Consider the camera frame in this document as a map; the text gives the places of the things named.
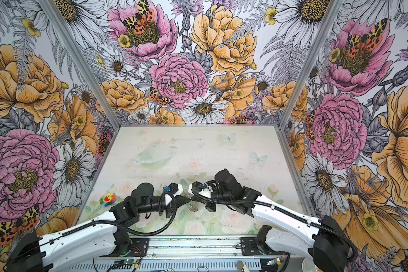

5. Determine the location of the white paper cup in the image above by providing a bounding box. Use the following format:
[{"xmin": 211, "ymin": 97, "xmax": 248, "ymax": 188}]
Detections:
[{"xmin": 301, "ymin": 258, "xmax": 318, "ymax": 272}]

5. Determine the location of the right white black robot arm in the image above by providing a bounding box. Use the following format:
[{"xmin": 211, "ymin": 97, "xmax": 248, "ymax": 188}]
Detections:
[{"xmin": 189, "ymin": 169, "xmax": 359, "ymax": 272}]

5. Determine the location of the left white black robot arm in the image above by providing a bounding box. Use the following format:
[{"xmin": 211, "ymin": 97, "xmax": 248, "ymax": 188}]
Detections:
[{"xmin": 5, "ymin": 182, "xmax": 191, "ymax": 272}]

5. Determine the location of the slotted grey cable duct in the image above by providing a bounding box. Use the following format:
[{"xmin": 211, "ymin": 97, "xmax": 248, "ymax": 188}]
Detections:
[{"xmin": 66, "ymin": 258, "xmax": 262, "ymax": 272}]

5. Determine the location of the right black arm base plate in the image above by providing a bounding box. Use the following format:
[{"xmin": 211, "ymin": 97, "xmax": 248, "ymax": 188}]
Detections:
[{"xmin": 238, "ymin": 236, "xmax": 283, "ymax": 256}]

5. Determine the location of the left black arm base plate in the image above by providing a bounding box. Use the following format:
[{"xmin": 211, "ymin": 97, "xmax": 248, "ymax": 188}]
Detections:
[{"xmin": 112, "ymin": 238, "xmax": 150, "ymax": 257}]

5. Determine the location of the aluminium mounting rail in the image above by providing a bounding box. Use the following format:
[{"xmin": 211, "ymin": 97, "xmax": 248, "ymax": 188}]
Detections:
[{"xmin": 118, "ymin": 234, "xmax": 339, "ymax": 261}]

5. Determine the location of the colourful flower toy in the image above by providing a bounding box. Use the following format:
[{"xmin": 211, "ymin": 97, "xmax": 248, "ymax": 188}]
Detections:
[{"xmin": 99, "ymin": 193, "xmax": 116, "ymax": 207}]

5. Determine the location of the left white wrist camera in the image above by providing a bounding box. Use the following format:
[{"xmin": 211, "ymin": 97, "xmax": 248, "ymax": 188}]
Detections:
[{"xmin": 163, "ymin": 183, "xmax": 183, "ymax": 206}]

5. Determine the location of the small circuit board with wires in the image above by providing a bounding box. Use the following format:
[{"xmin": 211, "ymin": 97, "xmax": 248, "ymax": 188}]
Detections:
[{"xmin": 112, "ymin": 259, "xmax": 141, "ymax": 272}]

